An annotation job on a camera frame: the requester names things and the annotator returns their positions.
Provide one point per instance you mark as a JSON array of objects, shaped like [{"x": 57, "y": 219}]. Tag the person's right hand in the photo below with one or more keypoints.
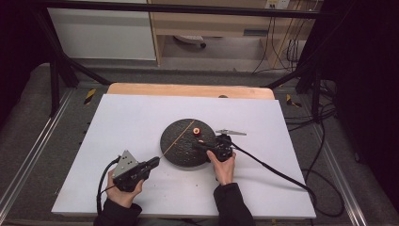
[{"x": 224, "y": 171}]

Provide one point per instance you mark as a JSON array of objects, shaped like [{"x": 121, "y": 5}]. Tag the person's left hand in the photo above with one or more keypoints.
[{"x": 122, "y": 196}]

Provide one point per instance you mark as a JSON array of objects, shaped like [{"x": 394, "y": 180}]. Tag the black round plate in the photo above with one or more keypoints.
[{"x": 182, "y": 147}]

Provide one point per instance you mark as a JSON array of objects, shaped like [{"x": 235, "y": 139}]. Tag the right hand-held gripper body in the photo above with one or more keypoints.
[{"x": 222, "y": 147}]

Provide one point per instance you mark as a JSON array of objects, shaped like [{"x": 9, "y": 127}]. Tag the black metal frame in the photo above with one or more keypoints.
[{"x": 175, "y": 8}]

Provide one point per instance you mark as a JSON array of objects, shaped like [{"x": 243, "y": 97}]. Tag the thin bamboo skewer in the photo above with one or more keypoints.
[{"x": 178, "y": 137}]

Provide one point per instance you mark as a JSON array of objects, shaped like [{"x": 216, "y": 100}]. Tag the wooden table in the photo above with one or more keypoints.
[{"x": 175, "y": 90}]

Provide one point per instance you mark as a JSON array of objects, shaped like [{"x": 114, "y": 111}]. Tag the aluminium rail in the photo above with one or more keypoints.
[
  {"x": 342, "y": 185},
  {"x": 37, "y": 144}
]

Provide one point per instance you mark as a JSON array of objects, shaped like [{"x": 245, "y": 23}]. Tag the light wooden desk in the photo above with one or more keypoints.
[{"x": 213, "y": 23}]

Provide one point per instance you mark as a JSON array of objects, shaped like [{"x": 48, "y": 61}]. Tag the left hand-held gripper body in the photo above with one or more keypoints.
[{"x": 125, "y": 171}]

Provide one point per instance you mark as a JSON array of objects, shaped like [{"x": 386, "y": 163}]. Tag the white board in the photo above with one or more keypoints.
[{"x": 131, "y": 125}]

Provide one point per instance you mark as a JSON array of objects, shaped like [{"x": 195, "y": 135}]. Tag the office chair base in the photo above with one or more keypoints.
[{"x": 189, "y": 39}]

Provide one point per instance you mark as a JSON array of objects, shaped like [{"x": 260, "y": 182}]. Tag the white power strip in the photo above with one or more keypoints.
[{"x": 277, "y": 3}]

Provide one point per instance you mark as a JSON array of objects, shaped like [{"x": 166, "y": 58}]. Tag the white cabinet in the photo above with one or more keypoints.
[{"x": 100, "y": 34}]

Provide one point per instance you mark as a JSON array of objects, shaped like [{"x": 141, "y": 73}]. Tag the yellow black tape marker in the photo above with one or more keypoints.
[
  {"x": 90, "y": 96},
  {"x": 292, "y": 101}
]

